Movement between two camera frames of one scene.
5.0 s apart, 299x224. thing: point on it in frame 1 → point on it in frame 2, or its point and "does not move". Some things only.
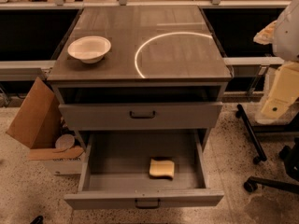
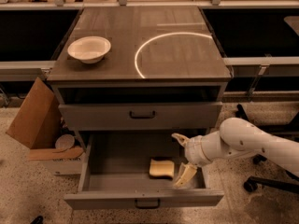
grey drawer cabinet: [139, 68] does not move
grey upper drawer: [140, 116] does not move
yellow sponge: [161, 168] does not move
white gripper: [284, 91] → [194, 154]
